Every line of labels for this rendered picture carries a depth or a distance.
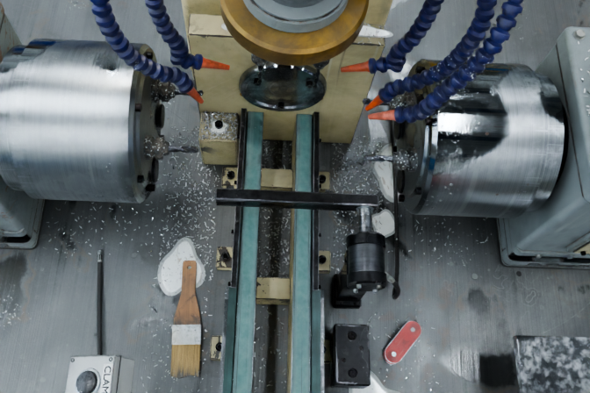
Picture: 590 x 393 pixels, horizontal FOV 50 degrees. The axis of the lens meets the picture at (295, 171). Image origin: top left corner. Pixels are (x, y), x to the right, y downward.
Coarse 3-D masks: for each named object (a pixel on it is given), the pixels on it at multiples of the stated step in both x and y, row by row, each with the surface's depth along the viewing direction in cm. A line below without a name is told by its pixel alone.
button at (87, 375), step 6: (84, 372) 81; (90, 372) 81; (78, 378) 81; (84, 378) 81; (90, 378) 81; (96, 378) 81; (78, 384) 81; (84, 384) 80; (90, 384) 80; (96, 384) 80; (78, 390) 80; (84, 390) 80; (90, 390) 80
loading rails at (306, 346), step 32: (256, 128) 114; (256, 160) 111; (256, 224) 107; (224, 256) 114; (256, 256) 104; (320, 256) 114; (256, 288) 110; (288, 288) 110; (224, 320) 98; (288, 320) 112; (320, 320) 99; (224, 352) 97; (288, 352) 108; (320, 352) 98; (224, 384) 95; (288, 384) 104; (320, 384) 96
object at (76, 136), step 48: (48, 48) 91; (96, 48) 92; (144, 48) 94; (0, 96) 87; (48, 96) 86; (96, 96) 87; (144, 96) 93; (0, 144) 88; (48, 144) 87; (96, 144) 87; (144, 144) 94; (48, 192) 93; (96, 192) 93; (144, 192) 98
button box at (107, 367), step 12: (72, 360) 83; (84, 360) 83; (96, 360) 82; (108, 360) 82; (120, 360) 82; (132, 360) 85; (72, 372) 83; (96, 372) 81; (108, 372) 81; (120, 372) 82; (132, 372) 85; (72, 384) 82; (108, 384) 80; (120, 384) 82
